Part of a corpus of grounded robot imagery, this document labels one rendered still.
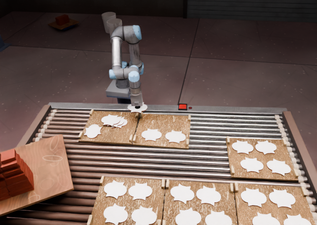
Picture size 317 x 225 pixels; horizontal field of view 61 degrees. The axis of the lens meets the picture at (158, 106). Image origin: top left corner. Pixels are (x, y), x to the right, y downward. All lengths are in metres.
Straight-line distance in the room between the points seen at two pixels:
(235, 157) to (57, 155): 1.20
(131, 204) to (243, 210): 0.64
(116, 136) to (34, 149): 0.57
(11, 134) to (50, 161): 2.10
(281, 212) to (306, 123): 2.25
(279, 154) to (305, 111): 2.09
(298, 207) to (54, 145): 1.58
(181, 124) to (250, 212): 0.82
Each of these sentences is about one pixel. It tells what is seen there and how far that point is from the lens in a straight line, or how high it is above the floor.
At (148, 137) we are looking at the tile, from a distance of 2.02.
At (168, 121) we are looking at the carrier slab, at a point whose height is 0.94.
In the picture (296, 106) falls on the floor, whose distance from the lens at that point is 4.12.
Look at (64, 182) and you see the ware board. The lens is 1.77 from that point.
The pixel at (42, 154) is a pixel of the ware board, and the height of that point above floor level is 1.04.
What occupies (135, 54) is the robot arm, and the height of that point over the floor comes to 1.29.
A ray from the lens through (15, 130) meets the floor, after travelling 4.01.
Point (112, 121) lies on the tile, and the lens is 2.17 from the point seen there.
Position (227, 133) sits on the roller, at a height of 0.91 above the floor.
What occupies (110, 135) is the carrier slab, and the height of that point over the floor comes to 0.94.
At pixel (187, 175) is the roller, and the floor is 0.91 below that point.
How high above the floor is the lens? 2.38
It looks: 39 degrees down
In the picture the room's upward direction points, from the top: 3 degrees counter-clockwise
